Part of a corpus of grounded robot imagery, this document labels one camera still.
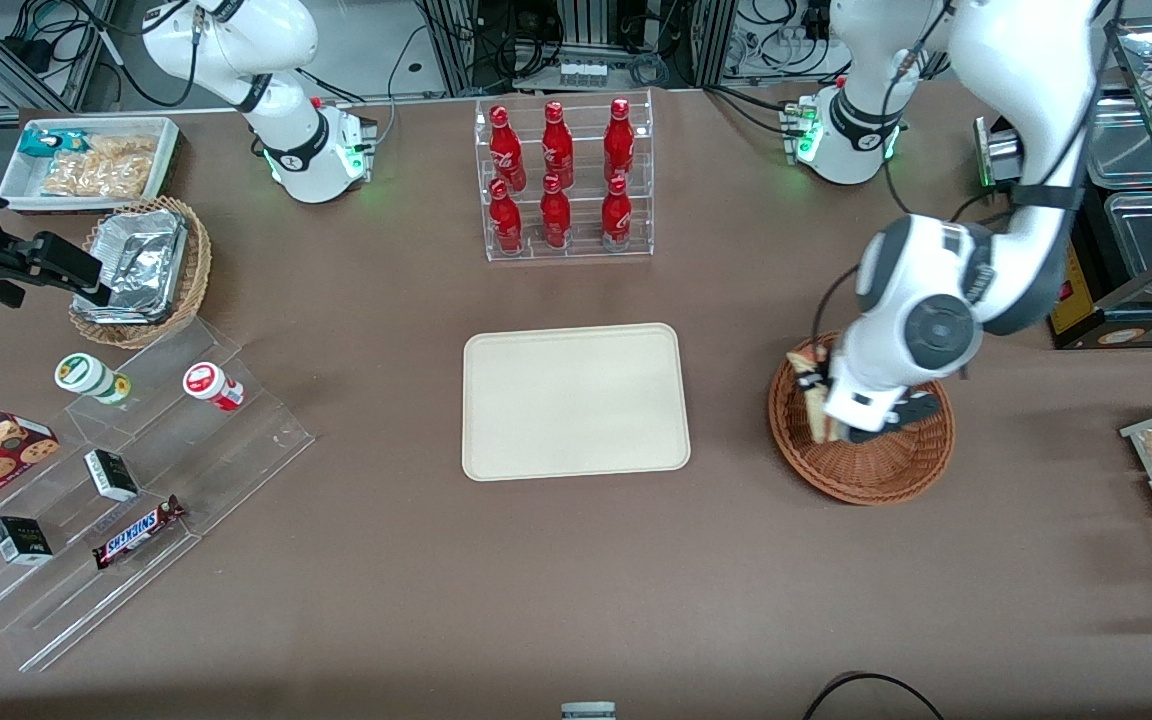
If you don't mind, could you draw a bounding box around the triangular sandwich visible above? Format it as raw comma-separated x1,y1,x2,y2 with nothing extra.
786,343,834,443

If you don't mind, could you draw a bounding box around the brown wicker basket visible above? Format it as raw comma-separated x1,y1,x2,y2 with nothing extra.
768,330,956,506

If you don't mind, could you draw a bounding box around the silver foil tray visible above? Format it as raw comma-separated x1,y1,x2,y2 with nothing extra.
73,208,188,325

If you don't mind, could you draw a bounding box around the white rectangular snack tray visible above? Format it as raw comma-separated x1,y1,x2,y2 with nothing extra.
0,116,182,213

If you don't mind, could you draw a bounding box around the light wicker basket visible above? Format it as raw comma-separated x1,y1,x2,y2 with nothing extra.
69,196,213,350

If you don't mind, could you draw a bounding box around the beige plastic tray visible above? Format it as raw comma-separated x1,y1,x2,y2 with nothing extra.
462,322,692,483

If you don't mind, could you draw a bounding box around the clear bag of chips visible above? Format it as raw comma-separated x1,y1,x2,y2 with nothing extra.
41,135,159,199

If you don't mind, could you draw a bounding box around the green lidded cup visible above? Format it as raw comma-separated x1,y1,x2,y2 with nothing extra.
54,353,132,406

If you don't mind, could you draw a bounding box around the teal snack packet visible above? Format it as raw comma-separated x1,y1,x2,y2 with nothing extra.
18,128,87,159

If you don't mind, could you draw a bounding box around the red lidded cup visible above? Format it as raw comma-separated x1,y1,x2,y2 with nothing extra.
183,362,246,413

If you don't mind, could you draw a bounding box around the small black box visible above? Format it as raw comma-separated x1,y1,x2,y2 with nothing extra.
0,516,55,567
84,449,140,503

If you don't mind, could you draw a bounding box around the clear acrylic step shelf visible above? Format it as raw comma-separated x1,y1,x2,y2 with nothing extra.
0,315,315,673

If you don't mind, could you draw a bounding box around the red cola bottle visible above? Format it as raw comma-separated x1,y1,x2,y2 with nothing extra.
489,105,525,191
604,97,636,186
489,178,524,254
540,173,572,249
601,175,633,249
542,100,575,189

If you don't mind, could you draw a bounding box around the clear acrylic bottle rack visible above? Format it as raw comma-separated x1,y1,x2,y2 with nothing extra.
474,88,655,263

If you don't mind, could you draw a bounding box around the silver box with green light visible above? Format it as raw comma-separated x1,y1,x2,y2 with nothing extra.
976,115,1027,189

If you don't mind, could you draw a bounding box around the Snickers chocolate bar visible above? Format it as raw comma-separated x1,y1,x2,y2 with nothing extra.
92,495,187,571

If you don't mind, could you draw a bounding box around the black food display case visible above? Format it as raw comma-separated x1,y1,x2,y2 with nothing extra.
976,15,1152,351

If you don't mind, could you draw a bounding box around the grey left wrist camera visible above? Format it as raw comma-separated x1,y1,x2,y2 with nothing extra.
881,392,943,433

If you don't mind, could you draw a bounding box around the black floor cable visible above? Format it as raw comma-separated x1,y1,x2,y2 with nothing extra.
801,672,947,720

